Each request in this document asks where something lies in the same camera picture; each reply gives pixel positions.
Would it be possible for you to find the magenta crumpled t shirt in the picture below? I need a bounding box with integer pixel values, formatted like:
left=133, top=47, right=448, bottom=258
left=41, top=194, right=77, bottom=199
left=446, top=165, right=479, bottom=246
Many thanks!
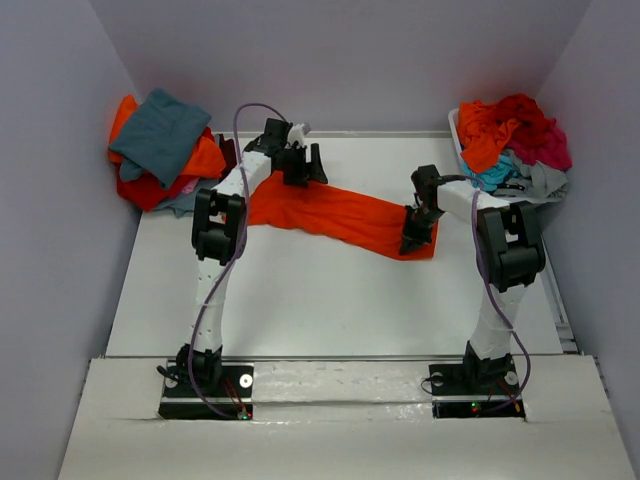
left=507, top=123, right=573, bottom=171

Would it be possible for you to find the white laundry basket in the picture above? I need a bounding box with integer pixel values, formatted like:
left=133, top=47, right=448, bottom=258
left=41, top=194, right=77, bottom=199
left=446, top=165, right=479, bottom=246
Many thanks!
left=446, top=106, right=564, bottom=211

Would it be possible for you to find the teal folded t shirt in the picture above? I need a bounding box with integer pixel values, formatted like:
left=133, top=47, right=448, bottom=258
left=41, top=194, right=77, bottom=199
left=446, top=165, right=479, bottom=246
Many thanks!
left=109, top=88, right=211, bottom=190

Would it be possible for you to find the pink folded t shirt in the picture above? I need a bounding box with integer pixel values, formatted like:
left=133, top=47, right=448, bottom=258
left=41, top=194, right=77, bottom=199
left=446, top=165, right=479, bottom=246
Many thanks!
left=181, top=178, right=199, bottom=195

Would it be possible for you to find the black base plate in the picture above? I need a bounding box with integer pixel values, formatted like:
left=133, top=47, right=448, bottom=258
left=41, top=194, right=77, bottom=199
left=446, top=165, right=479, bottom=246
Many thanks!
left=420, top=363, right=526, bottom=420
left=156, top=361, right=254, bottom=421

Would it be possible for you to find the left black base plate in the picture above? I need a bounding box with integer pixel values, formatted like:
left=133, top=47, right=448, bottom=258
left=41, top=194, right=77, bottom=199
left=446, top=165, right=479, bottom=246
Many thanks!
left=156, top=361, right=254, bottom=421

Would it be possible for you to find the cyan crumpled t shirt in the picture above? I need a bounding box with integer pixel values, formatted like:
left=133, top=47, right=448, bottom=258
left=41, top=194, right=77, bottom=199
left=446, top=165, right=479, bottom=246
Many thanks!
left=461, top=154, right=517, bottom=193

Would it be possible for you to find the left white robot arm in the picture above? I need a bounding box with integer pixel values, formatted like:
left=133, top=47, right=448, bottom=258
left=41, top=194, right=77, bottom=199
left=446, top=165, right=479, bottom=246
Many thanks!
left=176, top=118, right=328, bottom=395

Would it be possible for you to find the red folded t shirt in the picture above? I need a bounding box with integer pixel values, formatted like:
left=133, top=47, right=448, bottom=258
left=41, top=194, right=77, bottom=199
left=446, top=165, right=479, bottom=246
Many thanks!
left=116, top=175, right=196, bottom=212

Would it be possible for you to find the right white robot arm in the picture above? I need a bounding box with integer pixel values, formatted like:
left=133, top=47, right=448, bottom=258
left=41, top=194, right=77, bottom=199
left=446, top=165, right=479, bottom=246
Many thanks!
left=399, top=165, right=546, bottom=396

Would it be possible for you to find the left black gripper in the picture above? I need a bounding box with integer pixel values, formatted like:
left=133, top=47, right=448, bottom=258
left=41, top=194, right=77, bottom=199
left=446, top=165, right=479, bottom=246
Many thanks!
left=279, top=143, right=328, bottom=187

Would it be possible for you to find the orange folded t shirt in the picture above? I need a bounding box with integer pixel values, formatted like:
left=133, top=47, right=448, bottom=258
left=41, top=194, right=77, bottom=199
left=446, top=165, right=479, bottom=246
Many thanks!
left=108, top=95, right=225, bottom=178

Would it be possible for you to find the grey crumpled t shirt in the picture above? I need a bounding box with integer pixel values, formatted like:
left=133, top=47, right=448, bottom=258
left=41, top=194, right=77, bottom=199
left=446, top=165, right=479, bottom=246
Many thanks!
left=496, top=149, right=569, bottom=204

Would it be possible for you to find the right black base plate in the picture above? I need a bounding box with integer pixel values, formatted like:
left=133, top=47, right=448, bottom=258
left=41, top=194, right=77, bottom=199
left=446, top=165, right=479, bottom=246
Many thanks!
left=420, top=363, right=526, bottom=420

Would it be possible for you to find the dark maroon t shirt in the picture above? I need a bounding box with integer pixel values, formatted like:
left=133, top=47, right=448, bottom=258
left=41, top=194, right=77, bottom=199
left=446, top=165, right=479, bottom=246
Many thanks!
left=214, top=134, right=238, bottom=175

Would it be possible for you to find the grey-blue bottom t shirt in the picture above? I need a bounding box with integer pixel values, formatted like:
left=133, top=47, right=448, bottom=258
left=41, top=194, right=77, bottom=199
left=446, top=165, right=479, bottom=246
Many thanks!
left=153, top=178, right=219, bottom=218

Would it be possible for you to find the orange t shirt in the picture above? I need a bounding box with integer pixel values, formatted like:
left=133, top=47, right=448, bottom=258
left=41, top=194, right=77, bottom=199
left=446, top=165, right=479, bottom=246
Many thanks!
left=108, top=95, right=225, bottom=178
left=249, top=172, right=435, bottom=261

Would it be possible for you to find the red crumpled t shirt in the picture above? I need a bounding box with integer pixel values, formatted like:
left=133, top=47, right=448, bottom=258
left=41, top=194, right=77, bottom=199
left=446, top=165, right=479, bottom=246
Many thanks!
left=494, top=93, right=551, bottom=148

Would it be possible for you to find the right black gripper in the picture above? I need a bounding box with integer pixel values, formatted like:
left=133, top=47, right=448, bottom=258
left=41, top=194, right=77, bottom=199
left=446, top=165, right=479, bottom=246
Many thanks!
left=400, top=205, right=445, bottom=255

